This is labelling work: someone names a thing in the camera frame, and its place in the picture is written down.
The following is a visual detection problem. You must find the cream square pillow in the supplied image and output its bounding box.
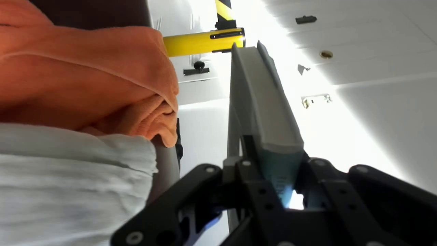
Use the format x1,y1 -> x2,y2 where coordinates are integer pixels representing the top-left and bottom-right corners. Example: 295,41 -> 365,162
0,121 -> 160,246

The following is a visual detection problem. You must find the small black screw knob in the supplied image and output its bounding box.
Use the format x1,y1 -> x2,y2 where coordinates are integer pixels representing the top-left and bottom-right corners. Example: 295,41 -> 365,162
182,58 -> 212,76

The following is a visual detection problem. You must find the small black bracket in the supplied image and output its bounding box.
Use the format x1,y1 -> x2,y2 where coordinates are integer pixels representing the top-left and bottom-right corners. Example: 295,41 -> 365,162
294,13 -> 319,26

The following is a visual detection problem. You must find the orange fleece blanket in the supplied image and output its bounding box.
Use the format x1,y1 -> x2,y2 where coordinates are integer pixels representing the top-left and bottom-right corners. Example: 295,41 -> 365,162
0,0 -> 181,150

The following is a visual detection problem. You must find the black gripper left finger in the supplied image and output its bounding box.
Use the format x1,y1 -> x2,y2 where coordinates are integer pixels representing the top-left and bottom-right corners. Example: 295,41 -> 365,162
110,134 -> 294,246

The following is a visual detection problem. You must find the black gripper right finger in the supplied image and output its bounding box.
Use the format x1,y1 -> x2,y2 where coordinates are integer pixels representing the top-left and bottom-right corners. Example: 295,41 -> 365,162
295,156 -> 437,246

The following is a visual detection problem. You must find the teal Subscribed hardcover book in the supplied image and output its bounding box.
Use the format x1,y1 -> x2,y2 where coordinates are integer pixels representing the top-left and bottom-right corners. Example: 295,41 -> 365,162
226,39 -> 306,229

